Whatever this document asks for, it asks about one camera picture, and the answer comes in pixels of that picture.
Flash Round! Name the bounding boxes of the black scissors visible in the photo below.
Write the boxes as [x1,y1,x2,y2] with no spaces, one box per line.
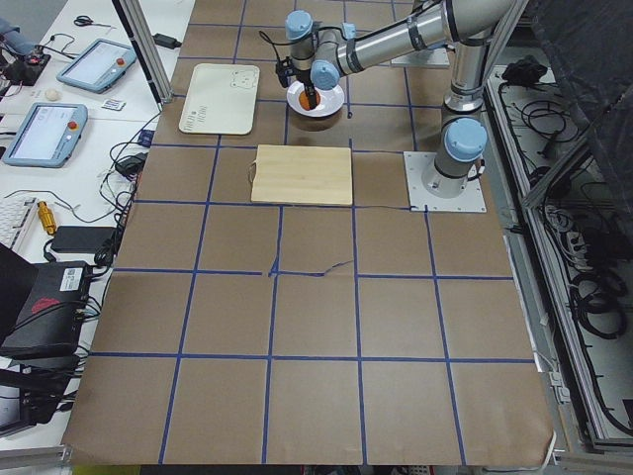
[73,15,115,29]

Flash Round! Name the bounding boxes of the bamboo cutting board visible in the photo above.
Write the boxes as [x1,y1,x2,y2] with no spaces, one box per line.
[251,144,353,206]

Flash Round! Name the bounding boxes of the white keyboard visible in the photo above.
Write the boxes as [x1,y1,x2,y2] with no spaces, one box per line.
[1,196,38,252]

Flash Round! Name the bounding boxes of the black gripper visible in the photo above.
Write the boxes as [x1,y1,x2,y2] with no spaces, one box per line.
[275,56,317,108]

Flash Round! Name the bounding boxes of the cream bear tray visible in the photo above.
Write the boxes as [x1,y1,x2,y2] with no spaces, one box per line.
[178,63,260,136]

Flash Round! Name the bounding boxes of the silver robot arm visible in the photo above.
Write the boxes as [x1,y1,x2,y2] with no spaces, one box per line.
[276,0,527,119]

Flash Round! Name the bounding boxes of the orange fruit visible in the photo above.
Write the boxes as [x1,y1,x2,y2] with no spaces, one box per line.
[298,90,320,111]

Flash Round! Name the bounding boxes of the blue teach pendant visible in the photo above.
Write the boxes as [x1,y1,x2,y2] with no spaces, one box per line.
[56,39,136,93]
[2,103,88,168]

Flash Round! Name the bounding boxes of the black computer box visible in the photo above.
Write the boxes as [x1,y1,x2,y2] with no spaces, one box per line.
[1,251,92,359]

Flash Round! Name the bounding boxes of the far blue teach pendant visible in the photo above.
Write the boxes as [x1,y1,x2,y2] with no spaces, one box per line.
[56,39,136,93]

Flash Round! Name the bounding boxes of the aluminium frame post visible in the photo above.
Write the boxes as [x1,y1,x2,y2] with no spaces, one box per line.
[112,0,173,105]

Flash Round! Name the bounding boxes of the black power adapter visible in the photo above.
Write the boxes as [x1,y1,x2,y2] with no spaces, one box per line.
[152,33,182,49]

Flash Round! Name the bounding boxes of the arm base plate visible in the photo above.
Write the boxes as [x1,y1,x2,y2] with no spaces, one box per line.
[404,151,487,213]
[390,47,450,69]

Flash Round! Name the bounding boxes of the white round plate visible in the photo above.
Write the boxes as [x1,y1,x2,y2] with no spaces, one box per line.
[286,81,345,118]

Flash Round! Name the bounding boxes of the gold metal cylinder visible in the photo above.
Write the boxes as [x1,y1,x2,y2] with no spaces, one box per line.
[38,201,57,236]

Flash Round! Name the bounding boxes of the near blue teach pendant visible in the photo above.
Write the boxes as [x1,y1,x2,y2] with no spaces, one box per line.
[2,103,88,168]

